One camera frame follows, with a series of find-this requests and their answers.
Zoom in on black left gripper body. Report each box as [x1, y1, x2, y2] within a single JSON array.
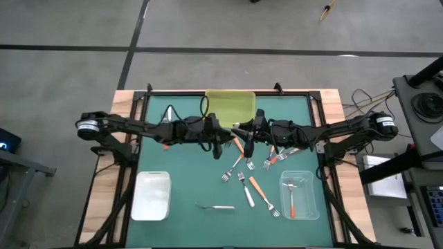
[[188, 117, 214, 145]]

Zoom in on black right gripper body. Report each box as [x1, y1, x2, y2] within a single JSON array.
[[255, 119, 278, 142]]

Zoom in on wooden handled metal fork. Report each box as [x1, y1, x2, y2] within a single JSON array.
[[248, 176, 282, 219], [262, 145, 276, 171], [276, 147, 301, 162], [233, 136, 256, 171]]

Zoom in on yellow plastic bin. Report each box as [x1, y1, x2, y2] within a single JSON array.
[[202, 89, 257, 129]]

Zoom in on clear plastic bin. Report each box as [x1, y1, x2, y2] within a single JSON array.
[[279, 169, 320, 221]]

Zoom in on green table mat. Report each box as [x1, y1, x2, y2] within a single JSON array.
[[125, 93, 335, 248]]

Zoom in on white plastic bin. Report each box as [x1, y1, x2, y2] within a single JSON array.
[[130, 170, 172, 221]]

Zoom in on black support bar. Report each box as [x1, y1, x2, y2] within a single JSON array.
[[359, 144, 422, 186]]

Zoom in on white box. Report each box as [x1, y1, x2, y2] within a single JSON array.
[[362, 154, 408, 200]]

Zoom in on grey equipment cart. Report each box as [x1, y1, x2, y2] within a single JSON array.
[[392, 74, 443, 171]]

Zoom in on black pole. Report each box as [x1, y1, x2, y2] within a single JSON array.
[[408, 57, 443, 89]]

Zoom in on grey side table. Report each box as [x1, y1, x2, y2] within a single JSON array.
[[0, 148, 58, 239]]

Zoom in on button control panel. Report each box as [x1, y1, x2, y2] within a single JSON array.
[[420, 185, 443, 229]]

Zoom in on black device with blue light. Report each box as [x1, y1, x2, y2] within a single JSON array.
[[0, 127, 22, 155]]

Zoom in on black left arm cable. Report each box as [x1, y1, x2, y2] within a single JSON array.
[[199, 94, 211, 122]]

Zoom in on black metal table frame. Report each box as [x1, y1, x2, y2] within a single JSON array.
[[74, 82, 378, 249]]

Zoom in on yellow floor cable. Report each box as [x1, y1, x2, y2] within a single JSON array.
[[344, 90, 396, 119]]

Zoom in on yellow hanging cable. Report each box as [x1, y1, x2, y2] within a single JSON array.
[[320, 0, 338, 22]]

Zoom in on black floor cable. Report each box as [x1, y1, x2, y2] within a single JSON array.
[[342, 88, 397, 117]]

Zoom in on coiled black cable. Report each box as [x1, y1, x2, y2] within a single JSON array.
[[411, 92, 443, 125]]

